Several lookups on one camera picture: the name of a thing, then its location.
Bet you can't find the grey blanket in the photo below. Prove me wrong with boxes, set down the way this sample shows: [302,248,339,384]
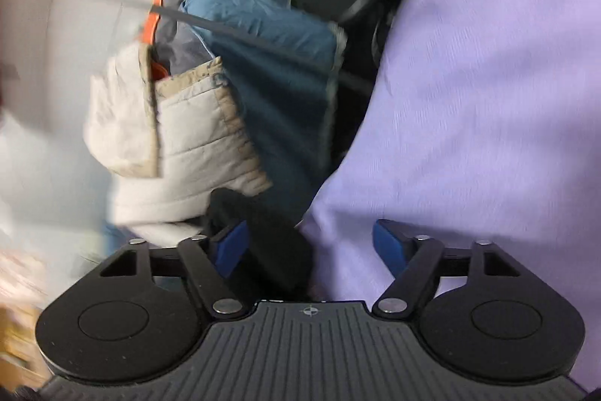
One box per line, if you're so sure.
[155,0,210,75]

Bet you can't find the blue duvet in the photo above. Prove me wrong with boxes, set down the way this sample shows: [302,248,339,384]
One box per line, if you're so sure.
[177,0,349,242]

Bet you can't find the orange red strap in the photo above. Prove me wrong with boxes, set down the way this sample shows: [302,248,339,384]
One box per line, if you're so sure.
[142,0,166,80]

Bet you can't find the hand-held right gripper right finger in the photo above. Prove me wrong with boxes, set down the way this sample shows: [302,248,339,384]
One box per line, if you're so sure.
[372,219,522,316]

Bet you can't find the purple floral bed sheet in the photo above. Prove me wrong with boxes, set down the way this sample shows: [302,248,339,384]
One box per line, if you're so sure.
[300,0,601,387]

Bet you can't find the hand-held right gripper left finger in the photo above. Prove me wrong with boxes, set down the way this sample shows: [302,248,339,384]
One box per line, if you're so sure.
[98,221,251,319]

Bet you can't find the black garment with white print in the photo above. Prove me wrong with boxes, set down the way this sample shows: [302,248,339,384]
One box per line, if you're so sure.
[205,187,316,295]

